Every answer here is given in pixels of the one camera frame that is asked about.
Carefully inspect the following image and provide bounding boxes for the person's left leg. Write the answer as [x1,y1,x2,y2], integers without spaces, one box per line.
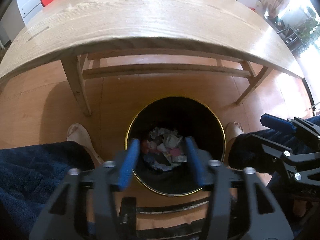
[0,141,94,239]

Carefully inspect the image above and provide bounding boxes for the person's right leg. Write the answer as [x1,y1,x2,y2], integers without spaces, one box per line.
[228,115,320,176]

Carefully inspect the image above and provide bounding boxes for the person's leg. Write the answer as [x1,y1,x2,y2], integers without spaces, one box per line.
[0,141,94,239]
[228,115,320,176]

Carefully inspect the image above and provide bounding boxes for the black chair under person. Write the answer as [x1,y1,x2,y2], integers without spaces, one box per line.
[118,197,209,239]

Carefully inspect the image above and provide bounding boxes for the green potted plant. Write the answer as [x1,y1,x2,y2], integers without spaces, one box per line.
[295,6,319,46]

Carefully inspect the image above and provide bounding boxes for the trash pile in bin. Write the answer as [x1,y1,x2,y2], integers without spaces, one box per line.
[141,127,188,172]

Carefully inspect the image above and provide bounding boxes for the white cabinet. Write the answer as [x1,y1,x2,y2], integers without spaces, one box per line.
[1,0,42,44]

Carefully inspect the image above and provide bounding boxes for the left beige slipper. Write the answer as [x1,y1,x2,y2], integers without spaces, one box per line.
[66,123,104,168]

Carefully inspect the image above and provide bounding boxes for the black round trash bin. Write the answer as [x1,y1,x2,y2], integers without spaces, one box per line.
[125,96,226,197]

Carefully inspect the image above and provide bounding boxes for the beige slipper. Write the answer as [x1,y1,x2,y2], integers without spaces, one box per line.
[66,123,104,168]
[225,121,244,148]

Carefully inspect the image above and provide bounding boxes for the black wooden chair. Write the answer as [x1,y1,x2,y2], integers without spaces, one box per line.
[277,24,304,53]

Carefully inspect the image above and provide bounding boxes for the wooden table frame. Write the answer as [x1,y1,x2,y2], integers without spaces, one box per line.
[1,0,304,115]

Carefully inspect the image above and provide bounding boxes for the right beige slipper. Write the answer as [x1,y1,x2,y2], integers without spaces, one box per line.
[225,121,244,148]

